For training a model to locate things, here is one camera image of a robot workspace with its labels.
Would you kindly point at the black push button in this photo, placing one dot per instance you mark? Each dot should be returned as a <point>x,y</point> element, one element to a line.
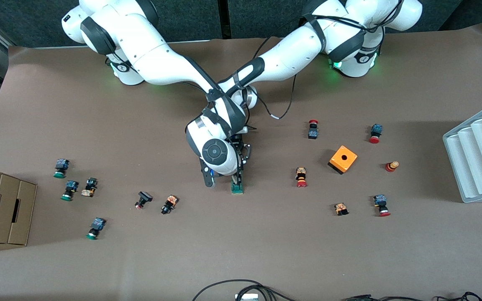
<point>144,196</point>

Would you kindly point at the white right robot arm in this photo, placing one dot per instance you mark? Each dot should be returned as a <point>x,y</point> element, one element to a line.
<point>161,58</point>

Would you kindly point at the red mushroom button blue block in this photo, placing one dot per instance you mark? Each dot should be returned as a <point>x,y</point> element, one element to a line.
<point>376,128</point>
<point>380,200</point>

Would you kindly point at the brown paper table cover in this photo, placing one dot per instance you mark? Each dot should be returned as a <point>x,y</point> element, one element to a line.
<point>224,242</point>

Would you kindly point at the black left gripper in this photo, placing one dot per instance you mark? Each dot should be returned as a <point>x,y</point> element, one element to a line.
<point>241,145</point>

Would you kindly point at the brown cardboard box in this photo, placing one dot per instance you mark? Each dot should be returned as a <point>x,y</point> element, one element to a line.
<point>4,196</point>

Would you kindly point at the red mushroom button orange block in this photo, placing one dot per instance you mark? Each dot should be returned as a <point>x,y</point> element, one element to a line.
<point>301,172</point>

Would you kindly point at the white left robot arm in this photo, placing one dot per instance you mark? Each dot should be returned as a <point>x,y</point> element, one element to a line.
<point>299,46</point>

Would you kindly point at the orange button enclosure box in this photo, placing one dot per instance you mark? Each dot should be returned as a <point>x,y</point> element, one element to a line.
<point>337,161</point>

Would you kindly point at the red pushbutton black block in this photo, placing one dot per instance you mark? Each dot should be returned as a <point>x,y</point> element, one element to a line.
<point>313,133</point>

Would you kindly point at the green pushbutton blue block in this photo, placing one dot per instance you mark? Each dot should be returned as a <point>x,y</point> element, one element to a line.
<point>62,164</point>
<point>98,223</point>
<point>71,185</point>

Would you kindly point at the grey ribbed tray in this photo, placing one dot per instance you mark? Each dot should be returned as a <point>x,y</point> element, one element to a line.
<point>475,159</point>

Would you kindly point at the black divider post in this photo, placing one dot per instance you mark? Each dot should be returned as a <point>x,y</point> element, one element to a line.
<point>224,21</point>

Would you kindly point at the orange black contact block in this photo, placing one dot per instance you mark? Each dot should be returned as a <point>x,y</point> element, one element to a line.
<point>341,207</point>

